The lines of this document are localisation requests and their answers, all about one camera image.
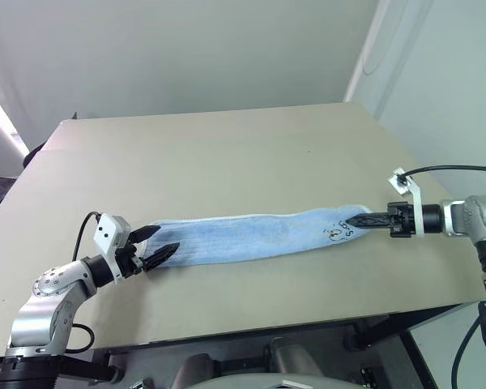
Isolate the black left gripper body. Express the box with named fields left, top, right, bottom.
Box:
left=115, top=242, right=150, bottom=280

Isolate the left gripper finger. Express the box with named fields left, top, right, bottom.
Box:
left=128, top=224, right=162, bottom=245
left=141, top=242, right=181, bottom=272

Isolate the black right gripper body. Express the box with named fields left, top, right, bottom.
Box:
left=386, top=201, right=416, bottom=239

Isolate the light blue printed towel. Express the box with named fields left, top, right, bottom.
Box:
left=139, top=204, right=372, bottom=269

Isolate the black caster wheel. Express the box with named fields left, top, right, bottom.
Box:
left=107, top=364, right=126, bottom=384

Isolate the grey rounded robot part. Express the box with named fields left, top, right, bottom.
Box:
left=172, top=353, right=218, bottom=389
left=266, top=336, right=323, bottom=378

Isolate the black rounded object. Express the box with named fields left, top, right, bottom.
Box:
left=23, top=143, right=48, bottom=168

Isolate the light grey curved robot body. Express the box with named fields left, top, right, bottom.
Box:
left=194, top=371, right=361, bottom=389

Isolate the white cylindrical roll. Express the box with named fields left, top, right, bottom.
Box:
left=0, top=75, right=30, bottom=177

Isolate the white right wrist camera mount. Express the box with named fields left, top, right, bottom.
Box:
left=387, top=166, right=426, bottom=237

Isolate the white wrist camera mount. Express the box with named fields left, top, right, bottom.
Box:
left=92, top=214, right=133, bottom=283
left=387, top=166, right=426, bottom=237

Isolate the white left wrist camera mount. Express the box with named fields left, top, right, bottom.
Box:
left=92, top=214, right=133, bottom=283

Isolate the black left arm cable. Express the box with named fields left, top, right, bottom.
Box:
left=71, top=210, right=103, bottom=263
left=66, top=322, right=96, bottom=354

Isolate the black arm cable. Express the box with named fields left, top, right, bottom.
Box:
left=71, top=210, right=103, bottom=263
left=450, top=314, right=485, bottom=389
left=403, top=165, right=486, bottom=180
left=66, top=322, right=96, bottom=354

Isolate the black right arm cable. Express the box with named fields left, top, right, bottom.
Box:
left=450, top=314, right=485, bottom=389
left=403, top=165, right=486, bottom=180

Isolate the black table frame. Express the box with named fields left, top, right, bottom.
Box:
left=92, top=302, right=473, bottom=384

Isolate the white wall cord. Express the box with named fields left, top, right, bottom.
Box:
left=361, top=0, right=394, bottom=76

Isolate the white wall corner trim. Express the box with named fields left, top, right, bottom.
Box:
left=342, top=0, right=392, bottom=103

